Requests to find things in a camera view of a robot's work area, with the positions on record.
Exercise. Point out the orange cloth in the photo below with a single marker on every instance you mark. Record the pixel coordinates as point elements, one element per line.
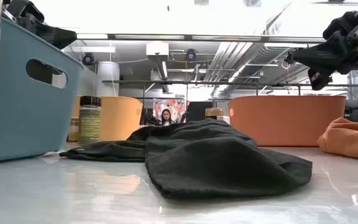
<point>350,140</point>

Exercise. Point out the blue plastic storage bin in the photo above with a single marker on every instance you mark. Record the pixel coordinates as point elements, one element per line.
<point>26,124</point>

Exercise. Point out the yellow plastic storage bin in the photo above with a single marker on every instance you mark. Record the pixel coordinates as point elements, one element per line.
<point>120,118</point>

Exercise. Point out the white ceiling box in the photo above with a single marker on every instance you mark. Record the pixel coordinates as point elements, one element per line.
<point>157,49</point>

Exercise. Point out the orange plastic storage bin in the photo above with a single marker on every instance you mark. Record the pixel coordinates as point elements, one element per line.
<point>286,121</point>

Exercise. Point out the person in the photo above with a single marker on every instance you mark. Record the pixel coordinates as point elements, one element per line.
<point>166,117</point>

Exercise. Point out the black horizontal rail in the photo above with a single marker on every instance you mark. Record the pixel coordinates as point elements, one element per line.
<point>228,83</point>

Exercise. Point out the black cloth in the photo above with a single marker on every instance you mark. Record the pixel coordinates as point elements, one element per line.
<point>213,161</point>

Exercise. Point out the small clear spice jar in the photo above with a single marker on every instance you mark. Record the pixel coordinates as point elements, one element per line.
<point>73,130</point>

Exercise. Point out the gold-lidded spice jar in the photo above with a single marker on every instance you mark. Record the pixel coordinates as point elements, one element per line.
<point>213,113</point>

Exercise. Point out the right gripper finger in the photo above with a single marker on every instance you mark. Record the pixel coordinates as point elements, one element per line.
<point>322,54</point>
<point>319,79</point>

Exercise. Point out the black ceiling device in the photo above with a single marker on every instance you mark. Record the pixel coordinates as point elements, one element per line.
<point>190,55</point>
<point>88,59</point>

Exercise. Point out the white cylindrical column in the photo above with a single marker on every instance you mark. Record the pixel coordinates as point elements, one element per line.
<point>107,77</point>

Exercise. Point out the green-labelled black-lidded spice jar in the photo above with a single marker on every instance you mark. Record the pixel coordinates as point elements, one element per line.
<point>89,124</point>

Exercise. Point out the black background monitor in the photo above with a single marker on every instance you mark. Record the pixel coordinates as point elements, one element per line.
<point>199,110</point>

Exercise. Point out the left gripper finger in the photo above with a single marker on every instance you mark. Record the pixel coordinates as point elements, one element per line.
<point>57,35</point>

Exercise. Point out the colourful wall poster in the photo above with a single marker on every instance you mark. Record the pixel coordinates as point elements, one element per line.
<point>176,107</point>

